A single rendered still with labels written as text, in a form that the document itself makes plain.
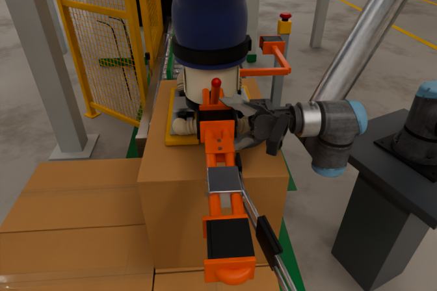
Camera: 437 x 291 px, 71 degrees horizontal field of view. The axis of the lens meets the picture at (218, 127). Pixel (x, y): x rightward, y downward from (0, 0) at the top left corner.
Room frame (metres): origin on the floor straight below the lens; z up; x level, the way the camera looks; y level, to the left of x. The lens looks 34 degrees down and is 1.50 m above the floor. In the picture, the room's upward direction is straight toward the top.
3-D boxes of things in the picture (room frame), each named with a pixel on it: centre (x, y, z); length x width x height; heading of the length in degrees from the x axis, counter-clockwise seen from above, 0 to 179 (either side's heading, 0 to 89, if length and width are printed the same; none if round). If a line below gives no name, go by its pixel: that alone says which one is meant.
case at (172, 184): (0.88, 0.03, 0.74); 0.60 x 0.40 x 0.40; 3
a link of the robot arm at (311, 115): (0.66, -0.22, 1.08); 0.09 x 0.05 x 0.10; 4
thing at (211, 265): (0.29, -0.01, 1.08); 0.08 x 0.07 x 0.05; 4
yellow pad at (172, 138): (0.88, 0.12, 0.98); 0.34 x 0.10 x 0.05; 4
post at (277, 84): (1.86, -0.40, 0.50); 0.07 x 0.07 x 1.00; 4
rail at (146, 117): (2.39, 0.47, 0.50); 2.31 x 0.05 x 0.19; 4
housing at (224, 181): (0.43, -0.01, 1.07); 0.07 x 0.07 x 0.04; 4
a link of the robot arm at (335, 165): (0.67, -0.31, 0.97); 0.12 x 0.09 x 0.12; 12
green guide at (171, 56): (2.75, 0.44, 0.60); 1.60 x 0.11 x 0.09; 4
